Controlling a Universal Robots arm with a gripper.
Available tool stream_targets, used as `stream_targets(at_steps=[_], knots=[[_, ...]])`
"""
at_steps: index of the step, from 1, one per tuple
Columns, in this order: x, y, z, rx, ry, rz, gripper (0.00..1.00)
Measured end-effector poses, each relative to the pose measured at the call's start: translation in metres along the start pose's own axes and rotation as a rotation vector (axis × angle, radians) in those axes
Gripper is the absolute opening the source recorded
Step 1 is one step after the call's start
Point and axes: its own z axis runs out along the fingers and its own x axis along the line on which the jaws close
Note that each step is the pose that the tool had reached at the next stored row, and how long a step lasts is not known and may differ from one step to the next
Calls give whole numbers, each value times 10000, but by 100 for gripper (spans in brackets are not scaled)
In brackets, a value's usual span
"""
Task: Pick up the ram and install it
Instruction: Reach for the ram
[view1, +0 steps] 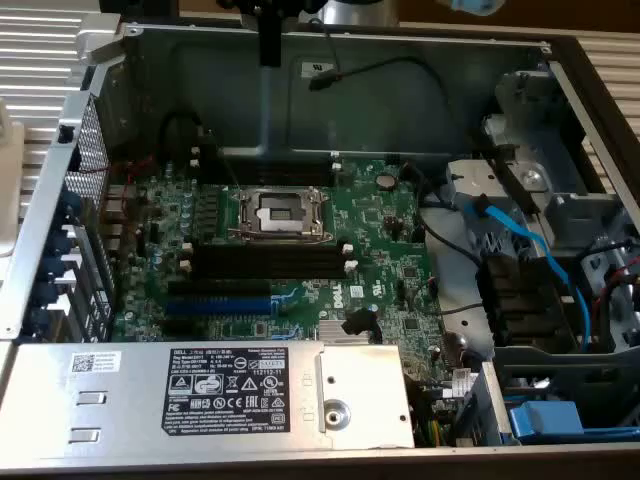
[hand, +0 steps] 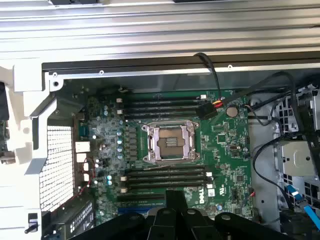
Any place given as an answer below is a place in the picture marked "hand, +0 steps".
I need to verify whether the green Dell motherboard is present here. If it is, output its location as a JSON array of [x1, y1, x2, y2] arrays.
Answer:
[[79, 89, 253, 226]]

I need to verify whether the black RAM slot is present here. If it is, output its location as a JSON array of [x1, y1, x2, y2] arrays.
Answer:
[[123, 112, 198, 120], [127, 178, 207, 186], [121, 172, 213, 180], [116, 96, 207, 104], [127, 167, 206, 174], [116, 106, 201, 115], [121, 183, 213, 194], [122, 101, 203, 109]]

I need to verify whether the round coin cell battery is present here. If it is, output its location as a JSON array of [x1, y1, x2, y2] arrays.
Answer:
[[226, 105, 239, 118]]

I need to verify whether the thin red wire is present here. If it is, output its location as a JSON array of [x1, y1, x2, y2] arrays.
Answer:
[[62, 156, 98, 209]]

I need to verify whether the long black expansion slot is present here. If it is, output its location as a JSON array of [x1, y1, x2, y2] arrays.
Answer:
[[116, 193, 167, 204]]

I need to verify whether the grey metal disk bay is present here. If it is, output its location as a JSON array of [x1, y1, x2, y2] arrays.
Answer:
[[272, 83, 320, 226]]

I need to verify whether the blue expansion slot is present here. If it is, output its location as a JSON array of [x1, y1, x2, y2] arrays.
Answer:
[[117, 206, 167, 214]]

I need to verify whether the open grey PC case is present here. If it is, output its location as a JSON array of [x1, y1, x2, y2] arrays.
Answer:
[[24, 52, 320, 240]]

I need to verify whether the metal CPU socket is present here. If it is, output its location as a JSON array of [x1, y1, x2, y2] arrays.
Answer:
[[141, 119, 202, 166]]

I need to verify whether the blue SATA wire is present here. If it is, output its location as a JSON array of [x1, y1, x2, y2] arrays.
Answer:
[[284, 183, 320, 227]]

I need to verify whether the silver metal drive bracket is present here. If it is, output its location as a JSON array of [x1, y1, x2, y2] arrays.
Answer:
[[281, 139, 320, 178]]

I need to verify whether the black power wire with plug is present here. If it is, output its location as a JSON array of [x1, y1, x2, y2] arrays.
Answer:
[[193, 51, 300, 121]]

